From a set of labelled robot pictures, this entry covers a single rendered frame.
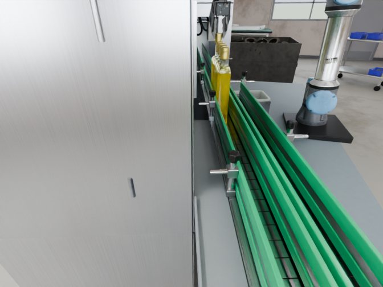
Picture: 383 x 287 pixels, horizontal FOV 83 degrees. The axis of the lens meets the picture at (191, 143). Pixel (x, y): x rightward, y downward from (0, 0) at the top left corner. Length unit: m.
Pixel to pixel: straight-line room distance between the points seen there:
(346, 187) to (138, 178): 0.73
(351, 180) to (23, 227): 1.07
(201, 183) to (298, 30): 7.28
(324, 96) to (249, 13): 6.61
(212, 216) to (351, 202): 0.52
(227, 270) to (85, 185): 0.36
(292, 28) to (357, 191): 6.95
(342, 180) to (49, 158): 0.93
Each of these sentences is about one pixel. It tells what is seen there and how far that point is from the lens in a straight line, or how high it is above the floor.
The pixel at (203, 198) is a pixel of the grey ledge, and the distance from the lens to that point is 0.58.
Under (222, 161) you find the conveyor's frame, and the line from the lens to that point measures 0.71.
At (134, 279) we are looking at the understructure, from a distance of 0.90.
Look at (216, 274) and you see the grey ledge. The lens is 0.47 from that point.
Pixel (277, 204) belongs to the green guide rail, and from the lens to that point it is 0.54.
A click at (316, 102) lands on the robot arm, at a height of 0.94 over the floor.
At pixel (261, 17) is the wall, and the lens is 7.60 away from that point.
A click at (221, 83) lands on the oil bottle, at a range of 0.97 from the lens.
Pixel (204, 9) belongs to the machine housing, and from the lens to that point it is 2.02.
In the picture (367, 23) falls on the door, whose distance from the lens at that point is 8.12.
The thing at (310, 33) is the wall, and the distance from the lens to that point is 7.80.
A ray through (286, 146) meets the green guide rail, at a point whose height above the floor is 0.95.
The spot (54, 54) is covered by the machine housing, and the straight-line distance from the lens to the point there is 0.46.
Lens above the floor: 1.29
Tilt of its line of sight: 32 degrees down
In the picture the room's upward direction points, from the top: 1 degrees counter-clockwise
